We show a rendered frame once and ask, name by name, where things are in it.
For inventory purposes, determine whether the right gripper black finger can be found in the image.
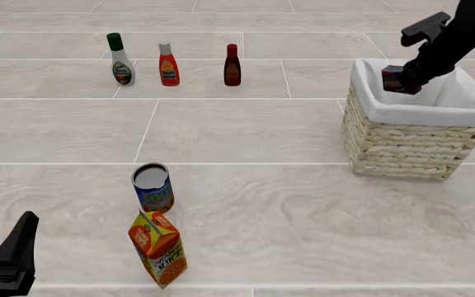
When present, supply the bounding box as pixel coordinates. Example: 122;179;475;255
400;68;428;94

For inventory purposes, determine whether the woven pale wicker basket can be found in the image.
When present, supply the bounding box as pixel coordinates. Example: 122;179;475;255
340;57;475;181

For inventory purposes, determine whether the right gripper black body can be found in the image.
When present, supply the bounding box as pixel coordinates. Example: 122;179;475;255
403;48;458;87

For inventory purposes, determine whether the white salad dressing bottle green cap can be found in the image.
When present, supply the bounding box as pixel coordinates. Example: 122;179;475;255
106;32;136;87

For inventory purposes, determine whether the chocolate pudding box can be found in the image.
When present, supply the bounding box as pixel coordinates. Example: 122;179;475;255
381;64;422;96

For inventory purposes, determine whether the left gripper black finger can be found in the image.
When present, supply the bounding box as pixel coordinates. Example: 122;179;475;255
0;210;40;275

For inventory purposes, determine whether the blue alphabet soup can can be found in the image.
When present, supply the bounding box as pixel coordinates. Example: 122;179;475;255
131;162;176;215

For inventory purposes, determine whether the white cloth basket liner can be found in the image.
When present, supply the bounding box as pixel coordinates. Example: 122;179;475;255
350;57;475;129

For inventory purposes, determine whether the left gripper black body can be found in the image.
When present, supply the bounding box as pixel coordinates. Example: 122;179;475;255
0;267;37;297

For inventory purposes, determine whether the dark red sauce bottle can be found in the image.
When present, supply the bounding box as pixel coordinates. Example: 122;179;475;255
223;43;242;87

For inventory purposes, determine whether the orange-red sauce bottle grey cap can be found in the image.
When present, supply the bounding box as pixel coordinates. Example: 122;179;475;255
158;40;181;87

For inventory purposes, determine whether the orange juice carton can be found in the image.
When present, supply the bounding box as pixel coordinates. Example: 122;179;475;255
127;209;189;290

